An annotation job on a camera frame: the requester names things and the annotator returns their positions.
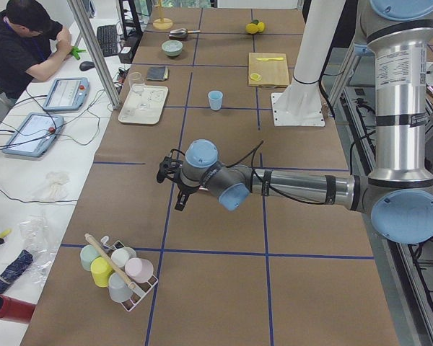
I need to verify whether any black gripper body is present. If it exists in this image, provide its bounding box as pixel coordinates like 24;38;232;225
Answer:
156;149;198;195

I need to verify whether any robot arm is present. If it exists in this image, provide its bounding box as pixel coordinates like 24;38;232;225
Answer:
157;1;433;244

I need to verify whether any light blue plastic cup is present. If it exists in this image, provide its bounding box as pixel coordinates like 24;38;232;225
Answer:
208;90;223;111

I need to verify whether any pink cup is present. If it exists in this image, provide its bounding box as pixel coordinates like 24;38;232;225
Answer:
124;257;154;283

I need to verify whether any white cup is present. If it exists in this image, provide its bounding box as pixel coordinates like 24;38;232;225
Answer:
110;247;136;270

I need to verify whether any yellow cup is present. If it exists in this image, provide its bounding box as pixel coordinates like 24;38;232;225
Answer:
90;257;114;288

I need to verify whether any mint green cup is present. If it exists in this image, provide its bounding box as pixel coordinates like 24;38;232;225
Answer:
79;244;100;272

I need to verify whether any grey cup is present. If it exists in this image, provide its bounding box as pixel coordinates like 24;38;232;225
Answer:
108;272;132;303

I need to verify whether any wooden cup tree stand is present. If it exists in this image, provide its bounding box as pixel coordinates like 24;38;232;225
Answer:
152;0;173;30

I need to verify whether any yellow lemon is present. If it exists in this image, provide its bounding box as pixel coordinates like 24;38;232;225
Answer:
257;22;266;32
245;22;258;35

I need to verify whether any cream bear serving tray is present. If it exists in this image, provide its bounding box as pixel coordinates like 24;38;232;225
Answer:
118;84;168;125

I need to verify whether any clear wine glass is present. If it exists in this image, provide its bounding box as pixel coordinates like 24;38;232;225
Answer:
128;72;148;110

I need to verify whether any grey folded cloth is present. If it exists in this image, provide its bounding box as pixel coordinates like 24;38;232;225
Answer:
146;66;169;81

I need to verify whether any white crumpled cloth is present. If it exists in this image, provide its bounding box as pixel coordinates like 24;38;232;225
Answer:
32;172;70;202

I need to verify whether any green bowl of ice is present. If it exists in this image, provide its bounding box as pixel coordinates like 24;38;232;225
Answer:
161;40;183;58

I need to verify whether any blue teach pendant far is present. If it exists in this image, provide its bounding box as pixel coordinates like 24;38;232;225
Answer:
43;77;89;112

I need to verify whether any blue teach pendant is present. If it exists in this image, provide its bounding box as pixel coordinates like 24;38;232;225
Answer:
43;77;89;112
1;113;64;158

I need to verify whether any black computer mouse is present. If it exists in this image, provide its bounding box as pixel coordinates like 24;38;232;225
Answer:
79;61;95;71

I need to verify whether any steel ice scoop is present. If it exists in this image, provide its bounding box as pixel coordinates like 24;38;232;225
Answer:
168;28;201;40

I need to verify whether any blue teach pendant near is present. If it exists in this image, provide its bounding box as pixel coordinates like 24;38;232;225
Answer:
1;113;64;158

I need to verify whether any yellow plastic knife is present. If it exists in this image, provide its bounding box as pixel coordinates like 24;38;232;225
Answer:
256;56;284;61

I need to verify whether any bamboo cutting board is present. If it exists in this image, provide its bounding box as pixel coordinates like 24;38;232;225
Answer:
248;53;290;87

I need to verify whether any black keyboard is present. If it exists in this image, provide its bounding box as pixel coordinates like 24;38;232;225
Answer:
96;25;119;57

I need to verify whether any clear plastic bag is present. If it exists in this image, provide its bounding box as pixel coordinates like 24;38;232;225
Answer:
19;216;58;287

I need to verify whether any blue plaid folded umbrella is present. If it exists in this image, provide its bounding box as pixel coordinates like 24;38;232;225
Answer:
0;249;34;294

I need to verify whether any seated person in black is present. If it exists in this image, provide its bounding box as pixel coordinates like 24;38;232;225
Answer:
0;0;73;100

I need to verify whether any red cylinder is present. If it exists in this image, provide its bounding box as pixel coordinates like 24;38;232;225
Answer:
0;295;36;324

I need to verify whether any wooden rack handle rod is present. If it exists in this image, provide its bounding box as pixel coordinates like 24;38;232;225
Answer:
84;233;135;290

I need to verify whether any white wire cup rack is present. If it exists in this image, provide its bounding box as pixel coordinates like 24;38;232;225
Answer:
100;236;158;312

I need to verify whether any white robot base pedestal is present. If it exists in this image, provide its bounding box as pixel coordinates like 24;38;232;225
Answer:
271;0;346;127

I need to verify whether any aluminium frame post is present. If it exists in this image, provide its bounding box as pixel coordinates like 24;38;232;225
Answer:
67;0;121;110

